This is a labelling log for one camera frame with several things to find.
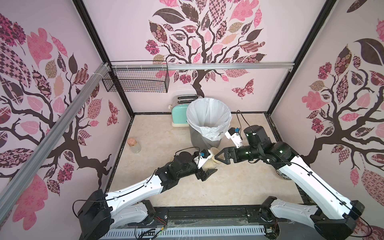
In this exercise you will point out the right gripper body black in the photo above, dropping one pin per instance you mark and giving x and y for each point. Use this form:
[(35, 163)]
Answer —
[(233, 154)]

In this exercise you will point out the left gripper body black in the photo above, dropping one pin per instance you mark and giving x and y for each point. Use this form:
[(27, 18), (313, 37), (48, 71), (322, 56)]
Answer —
[(193, 169)]

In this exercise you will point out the glass jar tan lid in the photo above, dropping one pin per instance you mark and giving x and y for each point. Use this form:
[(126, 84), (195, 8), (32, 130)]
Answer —
[(214, 152)]

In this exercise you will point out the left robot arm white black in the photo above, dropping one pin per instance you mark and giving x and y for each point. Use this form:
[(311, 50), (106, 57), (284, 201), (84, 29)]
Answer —
[(132, 192)]

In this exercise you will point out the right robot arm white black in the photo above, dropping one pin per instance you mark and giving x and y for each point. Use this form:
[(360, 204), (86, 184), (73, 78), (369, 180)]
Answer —
[(333, 216)]

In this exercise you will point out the white trash bag liner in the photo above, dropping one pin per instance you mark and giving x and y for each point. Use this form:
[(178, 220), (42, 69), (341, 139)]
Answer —
[(211, 118)]

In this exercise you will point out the patterned ball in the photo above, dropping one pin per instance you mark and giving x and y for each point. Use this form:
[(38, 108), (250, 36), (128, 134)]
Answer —
[(283, 176)]

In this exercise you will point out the small jar pink lid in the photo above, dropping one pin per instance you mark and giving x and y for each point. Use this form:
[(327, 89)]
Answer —
[(134, 146)]

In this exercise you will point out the mint green toaster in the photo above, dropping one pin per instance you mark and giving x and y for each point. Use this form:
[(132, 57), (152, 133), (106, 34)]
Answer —
[(179, 109)]

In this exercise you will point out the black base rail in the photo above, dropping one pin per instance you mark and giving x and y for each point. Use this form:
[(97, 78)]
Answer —
[(207, 214)]

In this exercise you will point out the white slotted cable duct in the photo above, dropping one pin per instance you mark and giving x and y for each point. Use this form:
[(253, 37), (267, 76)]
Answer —
[(184, 232)]

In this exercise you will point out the aluminium rail back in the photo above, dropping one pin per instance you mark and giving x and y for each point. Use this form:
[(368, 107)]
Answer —
[(228, 66)]

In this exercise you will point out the aluminium rail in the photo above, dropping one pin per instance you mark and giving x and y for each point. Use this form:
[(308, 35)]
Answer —
[(26, 173), (228, 66)]

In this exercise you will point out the black wire basket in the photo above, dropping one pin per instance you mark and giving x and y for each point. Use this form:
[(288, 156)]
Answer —
[(138, 77)]

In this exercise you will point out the aluminium rail left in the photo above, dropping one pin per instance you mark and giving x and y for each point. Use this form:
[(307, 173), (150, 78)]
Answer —
[(26, 173)]

